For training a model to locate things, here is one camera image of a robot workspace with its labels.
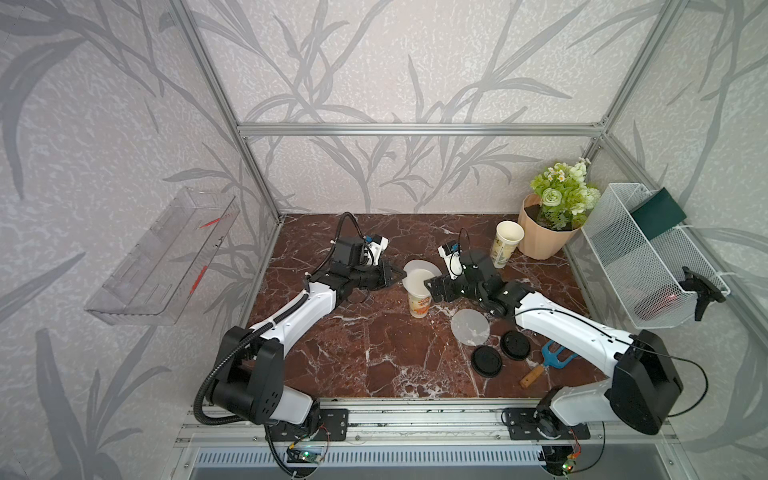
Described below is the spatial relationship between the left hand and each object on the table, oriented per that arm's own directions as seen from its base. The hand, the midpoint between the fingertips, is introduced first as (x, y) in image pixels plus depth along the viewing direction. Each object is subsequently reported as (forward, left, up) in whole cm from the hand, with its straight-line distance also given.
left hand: (405, 275), depth 80 cm
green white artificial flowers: (+21, -47, +10) cm, 53 cm away
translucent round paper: (-7, -20, -19) cm, 28 cm away
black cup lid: (-12, -33, -18) cm, 39 cm away
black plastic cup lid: (-18, -23, -17) cm, 34 cm away
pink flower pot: (+18, -44, -7) cm, 48 cm away
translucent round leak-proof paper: (+3, -3, -3) cm, 5 cm away
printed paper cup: (-4, -4, -11) cm, 13 cm away
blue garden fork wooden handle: (-17, -41, -17) cm, 48 cm away
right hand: (+1, -9, -2) cm, 9 cm away
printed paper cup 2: (+19, -34, -4) cm, 39 cm away
